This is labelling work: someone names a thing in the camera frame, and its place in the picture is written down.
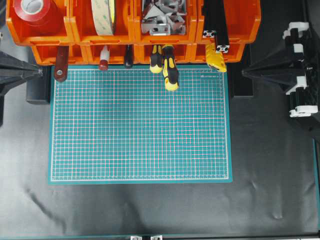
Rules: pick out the black aluminium frame profile front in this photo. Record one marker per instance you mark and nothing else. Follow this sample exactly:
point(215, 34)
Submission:
point(218, 25)

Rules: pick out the black aluminium frame profile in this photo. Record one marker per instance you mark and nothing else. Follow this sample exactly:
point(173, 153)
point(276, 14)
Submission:
point(218, 25)
point(209, 29)

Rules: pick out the black rack base stand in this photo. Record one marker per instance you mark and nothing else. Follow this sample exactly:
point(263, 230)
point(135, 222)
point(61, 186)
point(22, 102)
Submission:
point(38, 89)

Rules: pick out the green cutting mat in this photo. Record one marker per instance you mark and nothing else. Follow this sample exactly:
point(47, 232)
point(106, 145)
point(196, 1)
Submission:
point(121, 126)

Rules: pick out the small yellow-black screwdriver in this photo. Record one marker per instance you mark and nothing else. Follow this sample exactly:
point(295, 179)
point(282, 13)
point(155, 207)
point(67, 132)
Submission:
point(156, 59)

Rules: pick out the orange bin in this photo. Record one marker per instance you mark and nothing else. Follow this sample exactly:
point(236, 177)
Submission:
point(234, 55)
point(147, 39)
point(116, 53)
point(243, 18)
point(24, 35)
point(83, 28)
point(184, 53)
point(46, 55)

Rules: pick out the yellow utility knife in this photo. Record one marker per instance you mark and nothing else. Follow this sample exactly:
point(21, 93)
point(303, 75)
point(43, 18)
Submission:
point(215, 59)

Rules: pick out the metal corner brackets pile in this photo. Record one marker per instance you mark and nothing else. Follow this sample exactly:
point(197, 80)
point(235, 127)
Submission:
point(163, 17)

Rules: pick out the beige double-sided tape roll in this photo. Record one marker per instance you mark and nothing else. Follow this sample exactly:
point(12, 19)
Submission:
point(104, 16)

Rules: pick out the red tape roll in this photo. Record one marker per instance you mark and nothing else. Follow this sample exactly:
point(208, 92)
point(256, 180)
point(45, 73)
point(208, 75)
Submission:
point(43, 16)

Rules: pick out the white and red handle tool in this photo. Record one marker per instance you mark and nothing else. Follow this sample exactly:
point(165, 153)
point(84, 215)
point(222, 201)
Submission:
point(104, 58)

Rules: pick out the brown wooden handle tool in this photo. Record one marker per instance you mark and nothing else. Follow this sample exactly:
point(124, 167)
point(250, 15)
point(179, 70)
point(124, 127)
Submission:
point(61, 64)

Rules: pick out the black aluminium frame profile rear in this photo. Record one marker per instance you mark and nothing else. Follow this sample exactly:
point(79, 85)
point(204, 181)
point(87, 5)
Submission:
point(209, 29)

